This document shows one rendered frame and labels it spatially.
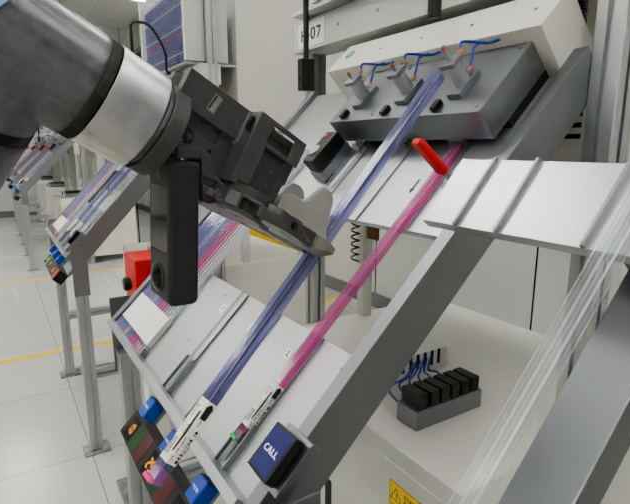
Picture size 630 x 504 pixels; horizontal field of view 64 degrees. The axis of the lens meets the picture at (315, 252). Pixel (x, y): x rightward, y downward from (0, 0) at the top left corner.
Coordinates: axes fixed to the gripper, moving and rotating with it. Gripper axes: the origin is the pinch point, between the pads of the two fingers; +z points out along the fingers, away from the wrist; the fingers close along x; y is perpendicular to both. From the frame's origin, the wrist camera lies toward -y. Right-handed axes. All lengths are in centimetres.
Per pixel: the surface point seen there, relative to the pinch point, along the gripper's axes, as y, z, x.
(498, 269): 55, 200, 97
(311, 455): -18.3, 6.5, -4.2
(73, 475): -86, 51, 129
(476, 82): 31.8, 17.3, 3.8
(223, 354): -16.2, 12.2, 24.1
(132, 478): -57, 35, 68
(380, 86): 35.2, 20.5, 25.9
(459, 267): 6.5, 18.7, -3.7
